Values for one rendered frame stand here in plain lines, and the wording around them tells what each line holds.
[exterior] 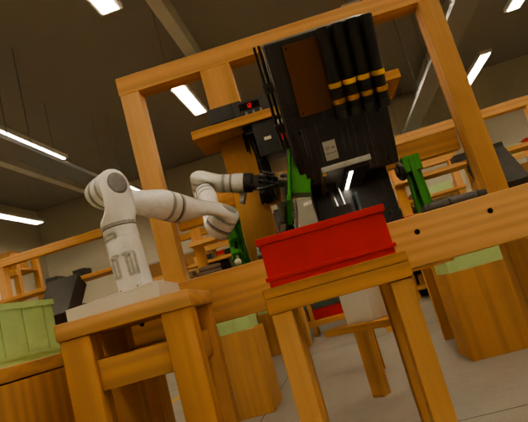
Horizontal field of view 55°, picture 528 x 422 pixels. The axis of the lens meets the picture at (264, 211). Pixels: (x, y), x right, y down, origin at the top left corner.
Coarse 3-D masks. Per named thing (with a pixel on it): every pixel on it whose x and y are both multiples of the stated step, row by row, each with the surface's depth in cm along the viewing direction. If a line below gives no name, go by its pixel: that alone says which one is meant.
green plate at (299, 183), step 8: (288, 152) 179; (288, 160) 179; (288, 168) 178; (296, 168) 179; (288, 176) 178; (296, 176) 179; (304, 176) 179; (288, 184) 178; (296, 184) 179; (304, 184) 178; (288, 192) 177; (296, 192) 178; (304, 192) 178
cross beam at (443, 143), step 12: (444, 132) 220; (408, 144) 222; (420, 144) 221; (432, 144) 220; (444, 144) 220; (456, 144) 219; (420, 156) 220; (432, 156) 220; (228, 204) 227; (180, 228) 228; (192, 228) 230
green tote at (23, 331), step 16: (0, 304) 136; (16, 304) 142; (32, 304) 147; (48, 304) 154; (0, 320) 135; (16, 320) 140; (32, 320) 146; (48, 320) 152; (0, 336) 134; (16, 336) 139; (32, 336) 144; (48, 336) 150; (0, 352) 132; (16, 352) 137; (32, 352) 142; (48, 352) 148
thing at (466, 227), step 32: (512, 192) 146; (416, 224) 148; (448, 224) 147; (480, 224) 146; (512, 224) 145; (416, 256) 147; (448, 256) 146; (192, 288) 153; (224, 288) 152; (256, 288) 150; (160, 320) 152; (224, 320) 150
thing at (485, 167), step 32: (448, 32) 218; (224, 64) 227; (448, 64) 216; (128, 96) 230; (224, 96) 225; (448, 96) 218; (128, 128) 228; (480, 128) 210; (224, 160) 221; (480, 160) 208; (256, 192) 217; (160, 224) 220; (256, 224) 215; (160, 256) 217; (256, 256) 213
